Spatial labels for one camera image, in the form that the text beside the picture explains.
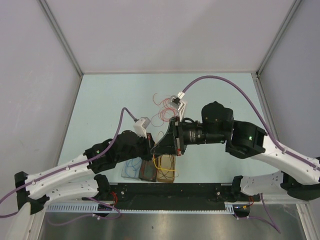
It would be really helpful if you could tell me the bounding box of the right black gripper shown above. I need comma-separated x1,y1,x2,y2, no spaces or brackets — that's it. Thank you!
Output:
151,115,226,157

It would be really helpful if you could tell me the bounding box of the blue thin cable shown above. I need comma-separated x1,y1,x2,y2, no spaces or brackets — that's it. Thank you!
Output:
124,158,143,177

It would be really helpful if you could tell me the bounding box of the yellow thin cable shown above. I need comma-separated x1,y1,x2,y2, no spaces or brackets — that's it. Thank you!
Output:
152,153,177,178

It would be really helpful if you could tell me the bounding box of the orange thin cable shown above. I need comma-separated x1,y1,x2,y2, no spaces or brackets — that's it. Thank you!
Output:
150,92,181,128

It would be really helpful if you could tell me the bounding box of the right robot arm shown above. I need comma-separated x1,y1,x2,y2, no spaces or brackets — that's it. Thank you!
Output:
150,101,320,201

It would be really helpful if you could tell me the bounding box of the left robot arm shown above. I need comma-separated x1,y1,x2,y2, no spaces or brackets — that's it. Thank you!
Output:
14,130,155,214

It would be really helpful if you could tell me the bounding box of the amber plastic bin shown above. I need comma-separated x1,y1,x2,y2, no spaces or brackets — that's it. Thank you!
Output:
156,155,178,184

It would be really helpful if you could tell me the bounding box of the clear plastic bin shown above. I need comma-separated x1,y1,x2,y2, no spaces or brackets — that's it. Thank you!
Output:
121,157,142,179

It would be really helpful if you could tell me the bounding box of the dark grey plastic bin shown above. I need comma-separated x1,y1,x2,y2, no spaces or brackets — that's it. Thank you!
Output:
138,160,158,182

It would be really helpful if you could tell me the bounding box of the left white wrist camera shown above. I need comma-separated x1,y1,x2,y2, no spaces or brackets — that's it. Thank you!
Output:
133,117,151,138

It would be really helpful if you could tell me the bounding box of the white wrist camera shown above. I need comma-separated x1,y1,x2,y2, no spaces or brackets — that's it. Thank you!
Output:
133,117,151,138
169,91,187,120

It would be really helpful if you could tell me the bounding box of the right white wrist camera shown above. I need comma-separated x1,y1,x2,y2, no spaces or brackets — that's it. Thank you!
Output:
169,91,187,120

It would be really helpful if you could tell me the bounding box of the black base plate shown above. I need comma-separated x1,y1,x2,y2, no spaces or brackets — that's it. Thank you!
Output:
93,183,250,211

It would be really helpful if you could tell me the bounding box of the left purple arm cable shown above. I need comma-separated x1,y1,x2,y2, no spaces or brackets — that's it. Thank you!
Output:
0,107,137,226

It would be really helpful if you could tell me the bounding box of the white slotted cable duct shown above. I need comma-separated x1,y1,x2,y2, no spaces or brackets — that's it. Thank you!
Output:
46,201,237,215

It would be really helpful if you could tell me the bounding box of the right aluminium corner post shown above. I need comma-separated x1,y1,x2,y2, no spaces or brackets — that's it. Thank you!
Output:
254,0,305,76

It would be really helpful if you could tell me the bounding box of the aluminium corner post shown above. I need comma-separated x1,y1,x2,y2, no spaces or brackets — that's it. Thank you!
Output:
254,0,305,76
37,0,84,77

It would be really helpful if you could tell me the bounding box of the left aluminium corner post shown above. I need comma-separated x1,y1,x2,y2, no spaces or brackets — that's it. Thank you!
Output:
37,0,84,77

